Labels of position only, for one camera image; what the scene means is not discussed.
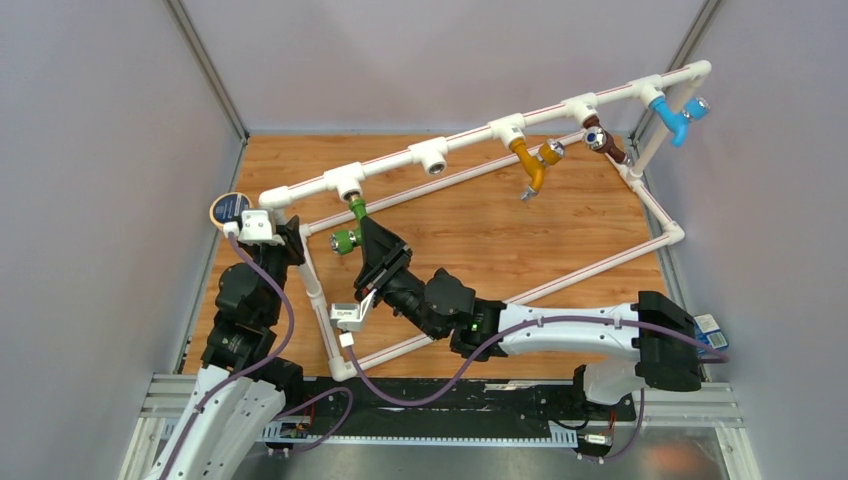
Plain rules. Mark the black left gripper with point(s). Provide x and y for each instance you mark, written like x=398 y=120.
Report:
x=293 y=242

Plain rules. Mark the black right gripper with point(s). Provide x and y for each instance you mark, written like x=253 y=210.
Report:
x=386 y=255

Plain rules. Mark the green water faucet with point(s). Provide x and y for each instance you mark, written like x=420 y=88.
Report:
x=343 y=242

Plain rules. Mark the white PVC pipe frame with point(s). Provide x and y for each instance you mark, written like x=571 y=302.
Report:
x=593 y=237

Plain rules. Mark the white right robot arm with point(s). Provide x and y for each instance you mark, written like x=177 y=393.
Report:
x=647 y=343

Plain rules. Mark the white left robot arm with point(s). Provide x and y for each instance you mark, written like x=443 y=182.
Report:
x=243 y=381

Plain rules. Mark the yellow water faucet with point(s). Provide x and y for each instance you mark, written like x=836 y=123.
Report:
x=535 y=165

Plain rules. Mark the brown water faucet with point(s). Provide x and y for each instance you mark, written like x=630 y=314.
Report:
x=599 y=140

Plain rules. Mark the blue water faucet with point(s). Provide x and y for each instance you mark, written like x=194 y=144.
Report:
x=677 y=122

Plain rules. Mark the masking tape roll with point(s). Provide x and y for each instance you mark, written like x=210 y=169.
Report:
x=228 y=208

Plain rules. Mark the blue green small box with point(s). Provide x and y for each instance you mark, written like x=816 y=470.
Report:
x=708 y=332

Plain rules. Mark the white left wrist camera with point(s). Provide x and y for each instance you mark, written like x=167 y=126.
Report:
x=251 y=227

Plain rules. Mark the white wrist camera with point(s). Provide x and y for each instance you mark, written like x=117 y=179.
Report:
x=349 y=318
x=251 y=227

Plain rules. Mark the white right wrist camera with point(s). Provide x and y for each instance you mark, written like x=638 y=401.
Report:
x=349 y=318

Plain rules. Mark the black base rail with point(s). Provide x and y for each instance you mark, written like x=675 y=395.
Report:
x=471 y=409

